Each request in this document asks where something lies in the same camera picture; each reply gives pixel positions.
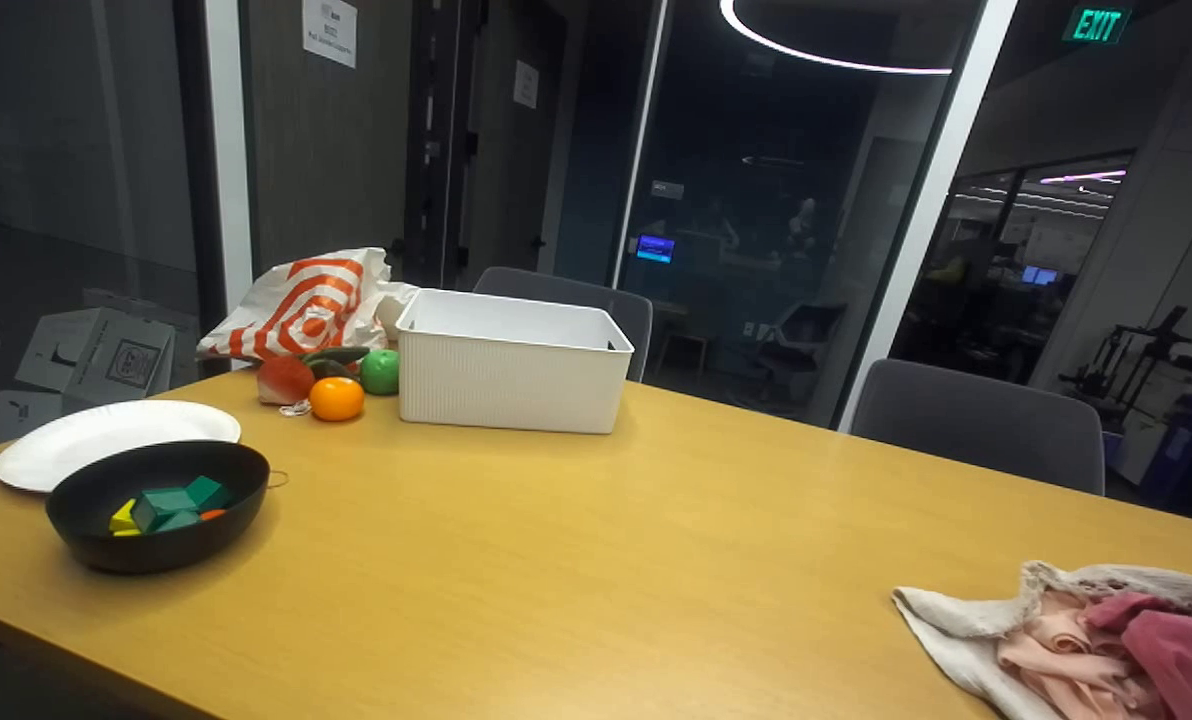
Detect white terry towel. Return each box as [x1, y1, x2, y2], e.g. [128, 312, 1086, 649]
[892, 562, 1192, 720]

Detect light peach shirt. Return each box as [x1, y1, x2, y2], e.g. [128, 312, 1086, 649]
[996, 591, 1160, 720]

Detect dark pink shirt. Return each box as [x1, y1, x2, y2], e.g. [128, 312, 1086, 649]
[1086, 591, 1192, 720]

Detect white plastic bin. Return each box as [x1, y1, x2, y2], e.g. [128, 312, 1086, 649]
[398, 287, 635, 431]

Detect green ball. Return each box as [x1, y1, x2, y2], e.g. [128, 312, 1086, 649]
[359, 348, 400, 396]

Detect orange fruit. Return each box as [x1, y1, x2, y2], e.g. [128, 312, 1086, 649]
[309, 376, 365, 425]

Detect red white striped bag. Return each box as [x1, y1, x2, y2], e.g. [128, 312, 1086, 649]
[197, 249, 391, 361]

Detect red apple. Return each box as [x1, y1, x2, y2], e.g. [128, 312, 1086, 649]
[257, 358, 317, 407]

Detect grey office chair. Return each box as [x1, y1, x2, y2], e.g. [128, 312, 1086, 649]
[849, 361, 1103, 491]

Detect green toy blocks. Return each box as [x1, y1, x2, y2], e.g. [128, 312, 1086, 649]
[108, 477, 234, 538]

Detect black bowl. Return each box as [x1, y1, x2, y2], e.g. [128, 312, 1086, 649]
[50, 442, 272, 578]

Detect white plate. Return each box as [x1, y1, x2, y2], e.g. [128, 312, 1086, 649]
[0, 401, 242, 495]

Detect green exit sign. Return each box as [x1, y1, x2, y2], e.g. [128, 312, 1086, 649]
[1064, 5, 1127, 48]

